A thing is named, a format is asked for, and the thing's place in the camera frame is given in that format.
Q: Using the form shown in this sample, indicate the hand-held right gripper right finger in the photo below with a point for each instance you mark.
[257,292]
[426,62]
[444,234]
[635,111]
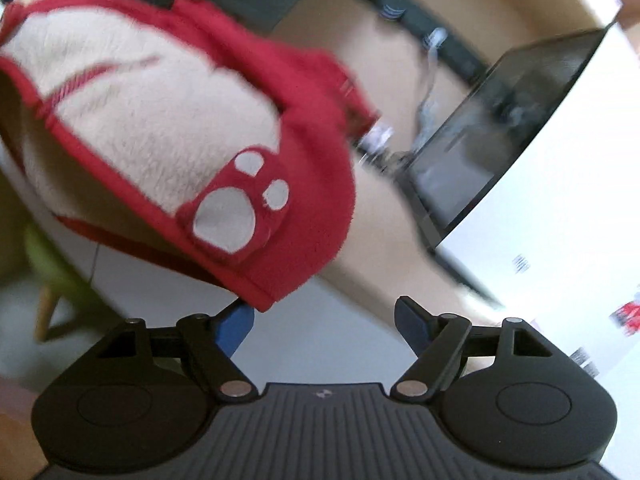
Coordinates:
[409,324]

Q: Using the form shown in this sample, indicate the black flat screen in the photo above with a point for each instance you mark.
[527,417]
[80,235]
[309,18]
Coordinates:
[480,130]

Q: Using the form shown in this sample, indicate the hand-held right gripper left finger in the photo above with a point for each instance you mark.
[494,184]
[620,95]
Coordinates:
[234,329]

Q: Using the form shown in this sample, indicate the red and cream fleece garment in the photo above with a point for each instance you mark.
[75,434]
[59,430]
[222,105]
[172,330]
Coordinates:
[165,125]

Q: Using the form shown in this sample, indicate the long black bar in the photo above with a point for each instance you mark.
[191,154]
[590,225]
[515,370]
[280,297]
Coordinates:
[425,25]

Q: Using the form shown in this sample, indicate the green chair with wooden legs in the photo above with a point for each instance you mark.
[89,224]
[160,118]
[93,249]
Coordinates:
[47,265]

